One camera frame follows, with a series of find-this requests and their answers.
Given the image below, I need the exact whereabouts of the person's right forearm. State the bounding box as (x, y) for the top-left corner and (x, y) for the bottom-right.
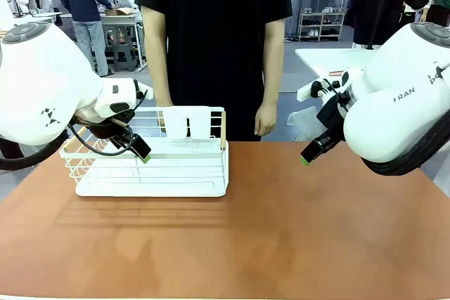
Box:
(141, 6), (174, 107)

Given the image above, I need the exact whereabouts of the white background work table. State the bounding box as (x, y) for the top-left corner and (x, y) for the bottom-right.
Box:
(59, 11), (146, 70)

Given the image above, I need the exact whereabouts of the person's right hand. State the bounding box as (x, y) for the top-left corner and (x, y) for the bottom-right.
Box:
(156, 103), (174, 129)

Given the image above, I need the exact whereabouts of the white side table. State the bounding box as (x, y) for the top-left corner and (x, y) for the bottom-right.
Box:
(294, 46), (381, 79)

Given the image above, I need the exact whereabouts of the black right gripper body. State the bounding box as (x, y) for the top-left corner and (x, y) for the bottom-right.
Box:
(316, 94), (349, 140)

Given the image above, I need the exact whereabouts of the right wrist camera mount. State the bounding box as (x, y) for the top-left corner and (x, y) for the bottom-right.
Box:
(297, 77), (333, 103)

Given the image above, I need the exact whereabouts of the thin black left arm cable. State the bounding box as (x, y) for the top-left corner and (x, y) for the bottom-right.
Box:
(67, 88), (149, 157)

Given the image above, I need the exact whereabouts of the crumpled clear plastic sheet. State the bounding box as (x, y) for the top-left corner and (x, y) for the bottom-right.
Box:
(287, 105), (326, 142)

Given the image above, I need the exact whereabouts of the white cutlery holder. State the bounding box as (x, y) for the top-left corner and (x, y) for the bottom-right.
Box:
(162, 105), (212, 140)

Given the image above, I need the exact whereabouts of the person's black T-shirt torso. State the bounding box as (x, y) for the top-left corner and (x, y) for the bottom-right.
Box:
(134, 0), (293, 143)

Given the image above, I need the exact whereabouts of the person's left forearm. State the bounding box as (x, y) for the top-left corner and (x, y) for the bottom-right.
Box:
(258, 18), (285, 107)

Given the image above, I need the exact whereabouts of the black step stool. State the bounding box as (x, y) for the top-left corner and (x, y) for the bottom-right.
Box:
(111, 34), (137, 72)

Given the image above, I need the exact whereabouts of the white wire dish rack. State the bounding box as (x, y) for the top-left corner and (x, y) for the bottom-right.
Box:
(58, 105), (230, 198)

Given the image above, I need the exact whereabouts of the white shoe rack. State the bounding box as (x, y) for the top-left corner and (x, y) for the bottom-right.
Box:
(297, 11), (347, 43)

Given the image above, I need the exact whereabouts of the thick black left arm hose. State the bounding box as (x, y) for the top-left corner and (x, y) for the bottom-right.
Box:
(0, 130), (70, 171)

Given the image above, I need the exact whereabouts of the person's left hand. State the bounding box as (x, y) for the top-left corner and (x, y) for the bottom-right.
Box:
(253, 103), (278, 137)

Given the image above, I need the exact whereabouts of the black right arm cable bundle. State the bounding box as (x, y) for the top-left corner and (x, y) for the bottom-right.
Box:
(361, 108), (450, 177)

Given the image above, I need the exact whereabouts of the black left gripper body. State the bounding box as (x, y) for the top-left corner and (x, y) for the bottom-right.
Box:
(77, 110), (137, 142)

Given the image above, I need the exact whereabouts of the bystander in black coat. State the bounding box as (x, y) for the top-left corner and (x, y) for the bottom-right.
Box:
(346, 0), (430, 50)

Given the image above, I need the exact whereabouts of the cardboard box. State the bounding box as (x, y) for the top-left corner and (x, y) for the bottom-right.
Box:
(104, 6), (140, 18)

